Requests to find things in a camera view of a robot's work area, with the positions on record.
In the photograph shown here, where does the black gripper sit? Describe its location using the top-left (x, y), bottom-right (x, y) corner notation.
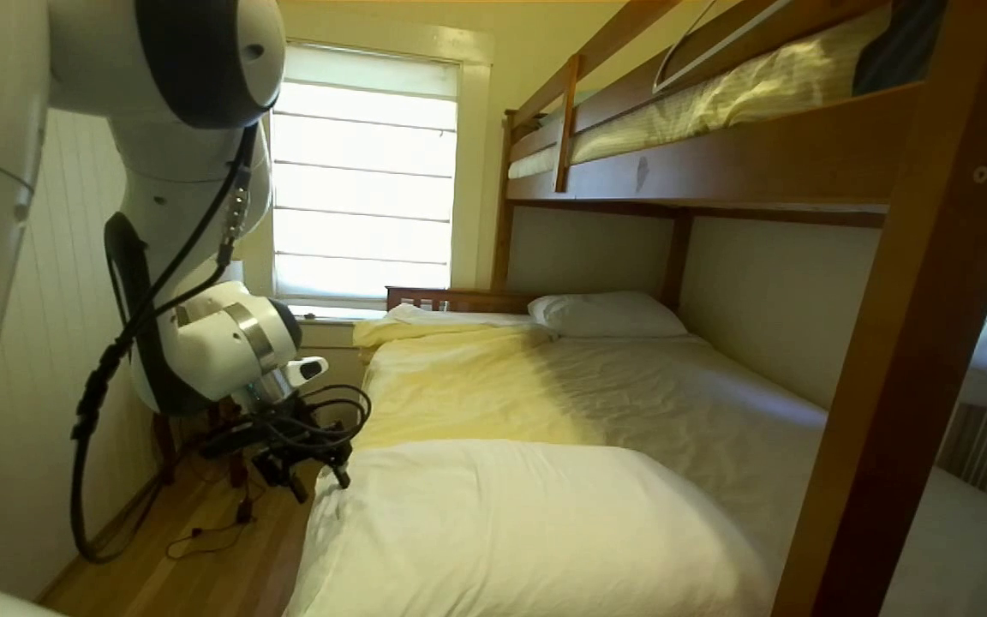
top-left (242, 398), bottom-right (329, 507)

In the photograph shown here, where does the bunk mattress with cream bedding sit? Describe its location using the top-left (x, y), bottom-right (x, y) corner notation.
top-left (507, 5), bottom-right (897, 182)

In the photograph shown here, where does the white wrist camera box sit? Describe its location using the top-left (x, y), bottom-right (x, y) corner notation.
top-left (282, 352), bottom-right (333, 386)

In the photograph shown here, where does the window with white blinds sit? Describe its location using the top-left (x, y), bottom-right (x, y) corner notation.
top-left (268, 45), bottom-right (465, 311)

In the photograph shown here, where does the large white pillow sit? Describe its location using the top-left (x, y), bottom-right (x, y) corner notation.
top-left (284, 439), bottom-right (775, 617)

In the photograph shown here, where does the thin dark lamp cord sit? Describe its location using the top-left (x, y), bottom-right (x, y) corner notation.
top-left (161, 486), bottom-right (260, 563)

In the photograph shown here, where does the pale yellow bed blanket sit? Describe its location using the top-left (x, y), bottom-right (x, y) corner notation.
top-left (349, 305), bottom-right (644, 457)

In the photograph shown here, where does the dark blue bedding bundle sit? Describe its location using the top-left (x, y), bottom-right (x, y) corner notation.
top-left (851, 0), bottom-right (948, 97)

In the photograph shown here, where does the small white pillow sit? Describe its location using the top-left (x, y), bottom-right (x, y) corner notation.
top-left (525, 288), bottom-right (692, 343)

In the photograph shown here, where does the wooden bunk bed frame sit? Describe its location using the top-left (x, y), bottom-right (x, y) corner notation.
top-left (383, 0), bottom-right (987, 617)

